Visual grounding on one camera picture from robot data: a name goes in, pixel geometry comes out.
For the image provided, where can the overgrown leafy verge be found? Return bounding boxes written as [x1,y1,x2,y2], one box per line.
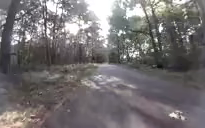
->
[121,61,205,91]

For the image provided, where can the leaf-strewn earth verge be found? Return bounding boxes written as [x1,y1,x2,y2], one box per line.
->
[0,62,101,128]

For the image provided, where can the grey asphalt road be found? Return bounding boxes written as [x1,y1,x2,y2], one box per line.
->
[43,63,205,128]

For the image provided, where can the dense wood of trees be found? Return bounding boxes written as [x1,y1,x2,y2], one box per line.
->
[106,0,205,73]

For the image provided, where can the wood of tall trees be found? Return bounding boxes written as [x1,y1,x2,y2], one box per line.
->
[0,0,108,76]

